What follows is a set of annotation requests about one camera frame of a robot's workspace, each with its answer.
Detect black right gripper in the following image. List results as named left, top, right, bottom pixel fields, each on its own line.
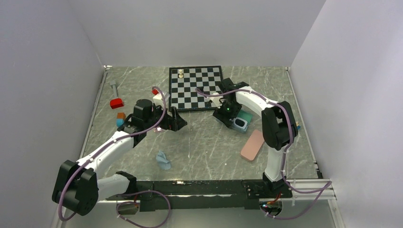
left=213, top=98, right=241, bottom=128

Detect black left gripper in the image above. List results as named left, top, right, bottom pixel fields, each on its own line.
left=144, top=103, right=187, bottom=132

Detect grey glasses case green lining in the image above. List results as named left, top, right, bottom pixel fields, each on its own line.
left=230, top=110, right=253, bottom=133

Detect pink glasses case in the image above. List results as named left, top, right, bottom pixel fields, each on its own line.
left=240, top=130, right=264, bottom=162

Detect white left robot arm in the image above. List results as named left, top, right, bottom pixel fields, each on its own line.
left=52, top=99, right=187, bottom=216

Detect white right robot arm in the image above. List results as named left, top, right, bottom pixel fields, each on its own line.
left=209, top=78, right=298, bottom=197

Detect pink transparent sunglasses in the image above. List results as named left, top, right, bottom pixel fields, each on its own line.
left=154, top=126, right=164, bottom=133

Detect black and white chessboard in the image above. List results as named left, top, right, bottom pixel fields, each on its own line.
left=169, top=66, right=223, bottom=112

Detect small blue cleaning cloth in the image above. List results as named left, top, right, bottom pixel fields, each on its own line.
left=155, top=150, right=171, bottom=170

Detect orange and blue toy block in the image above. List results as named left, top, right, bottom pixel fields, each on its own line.
left=116, top=112, right=126, bottom=127

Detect grey toy hammer red head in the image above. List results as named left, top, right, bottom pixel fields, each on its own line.
left=109, top=80, right=124, bottom=109

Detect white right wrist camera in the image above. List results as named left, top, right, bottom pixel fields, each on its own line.
left=209, top=93, right=225, bottom=108

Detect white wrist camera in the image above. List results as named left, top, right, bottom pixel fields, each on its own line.
left=209, top=93, right=225, bottom=108
left=152, top=89, right=170, bottom=107

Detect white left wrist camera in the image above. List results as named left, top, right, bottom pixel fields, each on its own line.
left=152, top=89, right=170, bottom=107

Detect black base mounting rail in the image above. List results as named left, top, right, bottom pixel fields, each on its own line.
left=105, top=179, right=293, bottom=212

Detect aluminium frame rail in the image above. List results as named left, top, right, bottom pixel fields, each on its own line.
left=288, top=179, right=336, bottom=200

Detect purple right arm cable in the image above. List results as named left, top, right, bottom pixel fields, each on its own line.
left=195, top=87, right=333, bottom=220

